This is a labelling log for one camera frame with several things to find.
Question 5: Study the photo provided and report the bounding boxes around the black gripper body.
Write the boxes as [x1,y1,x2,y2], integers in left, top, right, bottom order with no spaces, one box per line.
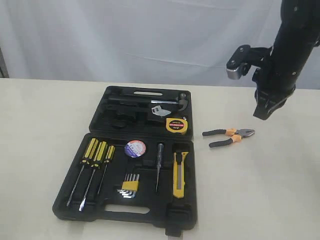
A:
[252,69,296,110]

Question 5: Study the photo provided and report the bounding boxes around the yellow tape measure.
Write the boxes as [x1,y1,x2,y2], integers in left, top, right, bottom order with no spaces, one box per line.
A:
[165,117,188,135]

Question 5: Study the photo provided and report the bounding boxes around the yellow black utility knife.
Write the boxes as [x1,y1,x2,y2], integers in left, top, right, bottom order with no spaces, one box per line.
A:
[173,151,189,199]

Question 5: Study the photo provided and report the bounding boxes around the black PVC electrical tape roll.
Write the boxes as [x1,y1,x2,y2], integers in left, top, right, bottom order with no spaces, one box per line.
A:
[124,139,147,158]

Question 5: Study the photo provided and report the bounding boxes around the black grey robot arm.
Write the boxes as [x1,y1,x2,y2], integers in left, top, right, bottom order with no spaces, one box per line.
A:
[252,0,320,120]

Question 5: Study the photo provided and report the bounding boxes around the black plastic tool case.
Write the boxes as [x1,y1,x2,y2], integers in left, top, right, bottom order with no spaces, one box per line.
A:
[52,85,198,237]

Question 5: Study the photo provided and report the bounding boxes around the silver claw hammer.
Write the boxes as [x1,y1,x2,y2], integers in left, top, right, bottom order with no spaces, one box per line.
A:
[108,93,189,112]

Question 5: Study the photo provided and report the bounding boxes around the white backdrop curtain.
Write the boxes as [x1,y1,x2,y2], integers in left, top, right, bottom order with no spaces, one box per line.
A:
[0,0,320,88]

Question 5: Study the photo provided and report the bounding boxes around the silver adjustable wrench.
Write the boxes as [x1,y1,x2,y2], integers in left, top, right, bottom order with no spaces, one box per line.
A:
[151,105,172,117]

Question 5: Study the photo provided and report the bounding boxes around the hex key set yellow holder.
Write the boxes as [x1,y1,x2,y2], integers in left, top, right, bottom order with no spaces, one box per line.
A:
[117,173,140,199]

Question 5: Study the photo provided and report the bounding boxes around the small yellow black screwdriver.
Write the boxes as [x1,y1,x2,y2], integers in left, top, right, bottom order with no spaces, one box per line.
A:
[97,145,116,196]

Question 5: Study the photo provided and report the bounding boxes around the middle yellow black screwdriver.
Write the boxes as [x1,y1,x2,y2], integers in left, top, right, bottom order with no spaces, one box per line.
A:
[78,141,108,212]

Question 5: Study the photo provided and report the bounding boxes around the large yellow black screwdriver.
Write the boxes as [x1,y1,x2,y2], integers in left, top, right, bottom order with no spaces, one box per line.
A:
[66,138,99,207]

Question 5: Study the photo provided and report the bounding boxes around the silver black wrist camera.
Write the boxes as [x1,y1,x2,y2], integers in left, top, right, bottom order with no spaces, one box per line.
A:
[226,44,273,80]

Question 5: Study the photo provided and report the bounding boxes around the orange black handled pliers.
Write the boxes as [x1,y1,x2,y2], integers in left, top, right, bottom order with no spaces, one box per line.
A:
[202,128,256,148]

